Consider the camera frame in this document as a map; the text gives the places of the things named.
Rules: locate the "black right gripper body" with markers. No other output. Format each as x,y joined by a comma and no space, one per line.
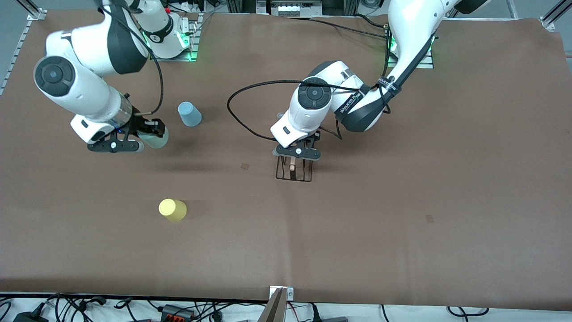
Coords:
137,121

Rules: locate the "pale green plastic cup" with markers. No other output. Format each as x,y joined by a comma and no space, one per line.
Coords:
156,141

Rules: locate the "yellow plastic cup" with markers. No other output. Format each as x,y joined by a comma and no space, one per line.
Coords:
172,210

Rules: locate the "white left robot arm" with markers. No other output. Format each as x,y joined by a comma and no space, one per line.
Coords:
308,116

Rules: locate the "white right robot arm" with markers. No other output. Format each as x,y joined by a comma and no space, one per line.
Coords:
80,94

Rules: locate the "light blue plastic cup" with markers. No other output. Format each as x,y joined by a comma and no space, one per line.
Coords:
190,115

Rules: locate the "brown table cover sheet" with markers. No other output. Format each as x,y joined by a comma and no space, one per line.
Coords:
357,250

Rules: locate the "white power strip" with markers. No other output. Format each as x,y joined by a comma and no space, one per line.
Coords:
196,6

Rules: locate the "white terminal block unit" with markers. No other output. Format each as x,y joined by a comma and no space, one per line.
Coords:
290,9

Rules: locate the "black orange connector box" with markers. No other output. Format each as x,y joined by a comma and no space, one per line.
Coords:
176,312

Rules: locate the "black power adapter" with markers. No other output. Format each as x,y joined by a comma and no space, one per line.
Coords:
29,317

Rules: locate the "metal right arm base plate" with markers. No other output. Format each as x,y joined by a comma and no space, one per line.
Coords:
193,44

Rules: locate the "perforated metal rail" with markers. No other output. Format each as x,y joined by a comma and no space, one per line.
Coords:
13,58

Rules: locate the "small metal bracket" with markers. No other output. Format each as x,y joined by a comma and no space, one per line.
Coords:
289,294

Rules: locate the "grey camera mounting pole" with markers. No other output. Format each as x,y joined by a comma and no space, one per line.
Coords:
273,311

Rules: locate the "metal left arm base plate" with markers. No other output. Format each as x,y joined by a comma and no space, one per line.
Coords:
425,63

